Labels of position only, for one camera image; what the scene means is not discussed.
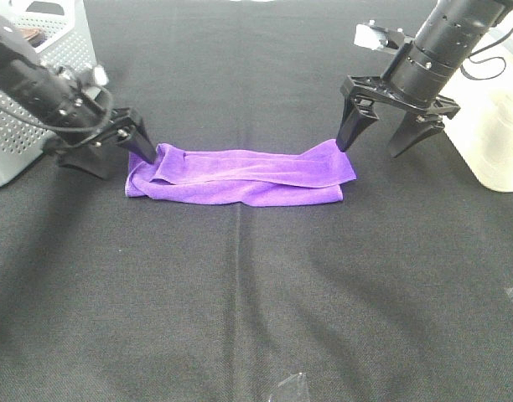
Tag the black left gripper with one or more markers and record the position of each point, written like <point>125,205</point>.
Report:
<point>124,124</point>

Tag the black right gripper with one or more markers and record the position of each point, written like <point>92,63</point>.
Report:
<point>419,95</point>

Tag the purple microfiber towel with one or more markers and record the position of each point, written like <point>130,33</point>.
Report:
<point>257,179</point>

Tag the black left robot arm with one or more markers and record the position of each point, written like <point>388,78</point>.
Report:
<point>77,108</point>

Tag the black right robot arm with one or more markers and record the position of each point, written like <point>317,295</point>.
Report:
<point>421,66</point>

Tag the white plastic bin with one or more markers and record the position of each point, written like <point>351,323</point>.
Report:
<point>482,131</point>

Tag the grey perforated plastic basket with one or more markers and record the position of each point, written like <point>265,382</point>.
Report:
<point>67,43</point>

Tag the brown folded towel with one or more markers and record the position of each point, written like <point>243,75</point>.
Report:
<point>35,36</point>

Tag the clear tape piece bottom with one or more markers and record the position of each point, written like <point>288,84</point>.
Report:
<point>292,389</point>

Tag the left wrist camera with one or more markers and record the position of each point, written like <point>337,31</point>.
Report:
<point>90,81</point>

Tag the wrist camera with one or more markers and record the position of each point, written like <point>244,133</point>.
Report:
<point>376,38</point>
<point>90,81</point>

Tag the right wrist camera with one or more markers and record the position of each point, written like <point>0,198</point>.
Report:
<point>376,38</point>

